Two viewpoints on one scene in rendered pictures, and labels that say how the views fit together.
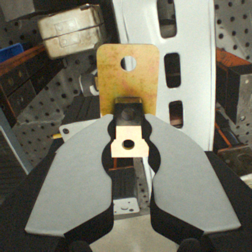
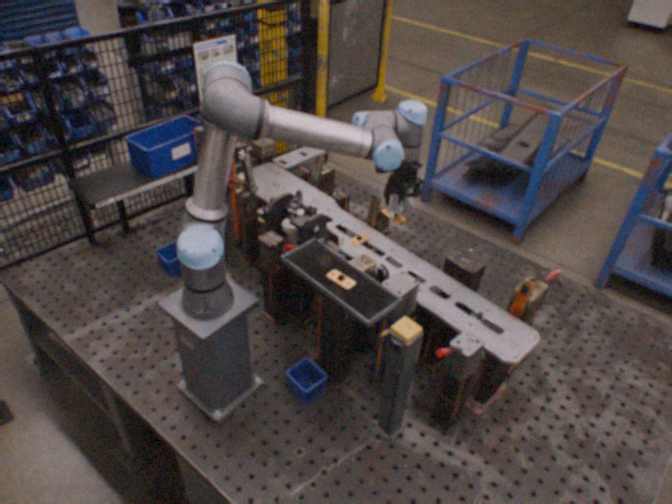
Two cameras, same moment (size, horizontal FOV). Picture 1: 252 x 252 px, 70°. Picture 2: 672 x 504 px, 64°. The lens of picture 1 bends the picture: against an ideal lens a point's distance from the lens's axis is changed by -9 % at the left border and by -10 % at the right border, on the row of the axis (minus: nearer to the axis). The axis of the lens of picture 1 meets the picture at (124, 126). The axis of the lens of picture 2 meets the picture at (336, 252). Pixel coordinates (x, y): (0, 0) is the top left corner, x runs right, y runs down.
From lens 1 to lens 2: 1.65 m
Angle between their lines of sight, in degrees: 79
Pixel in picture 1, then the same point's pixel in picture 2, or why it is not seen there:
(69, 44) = (364, 265)
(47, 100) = (348, 421)
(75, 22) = (362, 258)
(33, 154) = not seen: outside the picture
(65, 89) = (361, 401)
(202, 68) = (428, 269)
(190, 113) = (446, 287)
